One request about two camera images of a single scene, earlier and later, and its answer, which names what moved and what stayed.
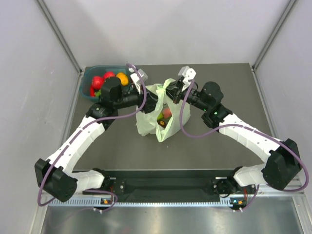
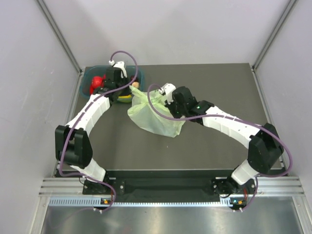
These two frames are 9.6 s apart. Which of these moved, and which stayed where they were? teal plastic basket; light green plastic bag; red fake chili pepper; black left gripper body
Moved: light green plastic bag; black left gripper body
Stayed: teal plastic basket; red fake chili pepper
